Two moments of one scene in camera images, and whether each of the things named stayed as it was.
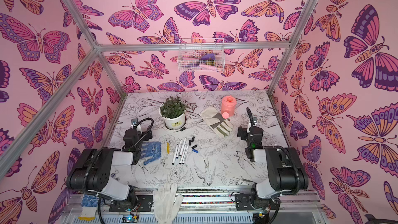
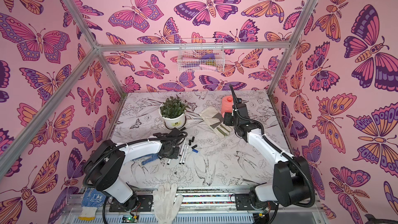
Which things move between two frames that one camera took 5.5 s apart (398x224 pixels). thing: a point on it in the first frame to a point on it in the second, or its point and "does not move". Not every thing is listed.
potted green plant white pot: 173,112 does not move
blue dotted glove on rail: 89,205 does not move
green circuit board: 129,219 does not move
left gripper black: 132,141 to 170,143
